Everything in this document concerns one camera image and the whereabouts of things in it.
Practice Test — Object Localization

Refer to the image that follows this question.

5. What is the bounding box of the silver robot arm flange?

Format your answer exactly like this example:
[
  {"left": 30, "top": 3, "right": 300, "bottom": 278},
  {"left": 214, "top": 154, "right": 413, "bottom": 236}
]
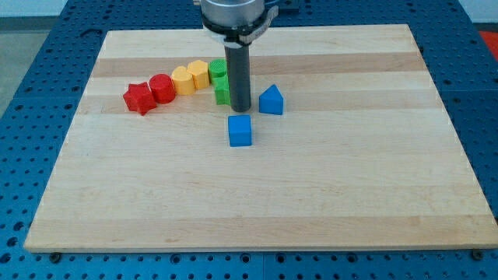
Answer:
[{"left": 198, "top": 0, "right": 279, "bottom": 49}]

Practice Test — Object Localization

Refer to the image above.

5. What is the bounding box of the blue cube block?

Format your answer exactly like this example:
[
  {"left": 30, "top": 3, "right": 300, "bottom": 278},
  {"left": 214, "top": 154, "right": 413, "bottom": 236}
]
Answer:
[{"left": 228, "top": 115, "right": 252, "bottom": 147}]

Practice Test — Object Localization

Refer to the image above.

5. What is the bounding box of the blue triangle block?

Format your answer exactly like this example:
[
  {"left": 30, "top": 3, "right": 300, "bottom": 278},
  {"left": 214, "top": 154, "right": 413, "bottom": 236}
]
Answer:
[{"left": 258, "top": 85, "right": 284, "bottom": 115}]

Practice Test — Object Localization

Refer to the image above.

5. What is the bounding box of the green star block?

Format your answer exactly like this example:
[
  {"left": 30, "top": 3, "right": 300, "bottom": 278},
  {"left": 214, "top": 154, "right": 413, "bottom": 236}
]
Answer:
[{"left": 212, "top": 75, "right": 230, "bottom": 105}]

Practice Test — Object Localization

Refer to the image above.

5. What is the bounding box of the green cylinder block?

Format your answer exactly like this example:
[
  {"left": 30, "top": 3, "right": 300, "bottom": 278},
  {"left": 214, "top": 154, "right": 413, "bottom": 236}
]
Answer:
[{"left": 208, "top": 58, "right": 227, "bottom": 84}]

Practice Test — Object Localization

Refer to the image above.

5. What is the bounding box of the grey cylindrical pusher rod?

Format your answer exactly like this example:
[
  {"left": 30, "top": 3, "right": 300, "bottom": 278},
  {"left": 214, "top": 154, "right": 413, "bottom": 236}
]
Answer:
[{"left": 225, "top": 46, "right": 251, "bottom": 113}]

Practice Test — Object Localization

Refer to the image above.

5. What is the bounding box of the yellow hexagon block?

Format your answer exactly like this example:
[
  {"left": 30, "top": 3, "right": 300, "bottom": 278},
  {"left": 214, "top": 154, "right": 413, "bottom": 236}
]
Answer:
[{"left": 187, "top": 60, "right": 210, "bottom": 89}]

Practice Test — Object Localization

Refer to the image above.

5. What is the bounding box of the yellow heart block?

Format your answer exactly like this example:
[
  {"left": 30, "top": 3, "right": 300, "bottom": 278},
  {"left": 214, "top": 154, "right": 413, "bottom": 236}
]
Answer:
[{"left": 171, "top": 66, "right": 196, "bottom": 95}]

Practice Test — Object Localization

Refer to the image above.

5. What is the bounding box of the red cylinder block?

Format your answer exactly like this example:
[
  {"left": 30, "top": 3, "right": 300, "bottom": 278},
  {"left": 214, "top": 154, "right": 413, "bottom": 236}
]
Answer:
[{"left": 149, "top": 73, "right": 176, "bottom": 104}]

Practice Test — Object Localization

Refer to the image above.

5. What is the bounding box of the wooden board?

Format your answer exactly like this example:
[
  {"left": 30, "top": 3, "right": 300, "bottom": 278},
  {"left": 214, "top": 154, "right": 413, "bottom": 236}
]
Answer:
[{"left": 24, "top": 24, "right": 497, "bottom": 253}]

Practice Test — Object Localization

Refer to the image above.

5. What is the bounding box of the red star block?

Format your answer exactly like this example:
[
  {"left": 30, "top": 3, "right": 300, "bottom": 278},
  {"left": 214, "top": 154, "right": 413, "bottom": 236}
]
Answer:
[{"left": 123, "top": 82, "right": 157, "bottom": 116}]

